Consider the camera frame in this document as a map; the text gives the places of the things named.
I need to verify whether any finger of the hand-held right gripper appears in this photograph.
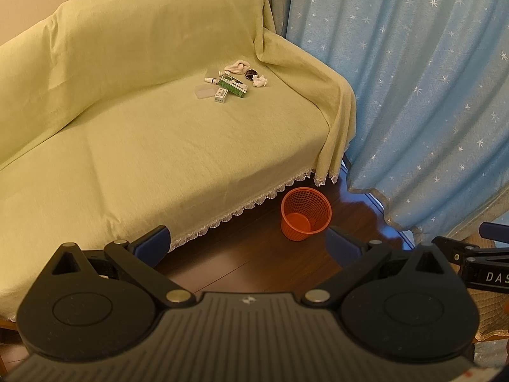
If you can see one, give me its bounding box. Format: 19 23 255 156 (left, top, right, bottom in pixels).
432 236 509 273
479 222 509 244

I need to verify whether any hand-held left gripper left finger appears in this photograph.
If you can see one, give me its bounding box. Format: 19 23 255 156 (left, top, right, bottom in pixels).
51 225 196 308

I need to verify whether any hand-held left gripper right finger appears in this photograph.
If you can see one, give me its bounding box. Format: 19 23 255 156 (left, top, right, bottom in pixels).
304 225 453 308

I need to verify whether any green carton box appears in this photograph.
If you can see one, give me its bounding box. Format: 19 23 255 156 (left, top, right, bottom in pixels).
217 72 249 98

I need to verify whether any pink sock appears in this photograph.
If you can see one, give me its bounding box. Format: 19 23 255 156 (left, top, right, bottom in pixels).
224 60 252 74

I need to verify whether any orange mesh plastic basket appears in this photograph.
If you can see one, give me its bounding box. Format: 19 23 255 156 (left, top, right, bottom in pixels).
280 189 332 242

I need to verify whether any blue star print curtain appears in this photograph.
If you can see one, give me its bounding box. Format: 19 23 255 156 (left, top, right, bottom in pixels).
278 0 509 243

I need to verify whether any tan woven object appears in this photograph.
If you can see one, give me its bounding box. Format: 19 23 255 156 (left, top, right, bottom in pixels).
469 235 509 342

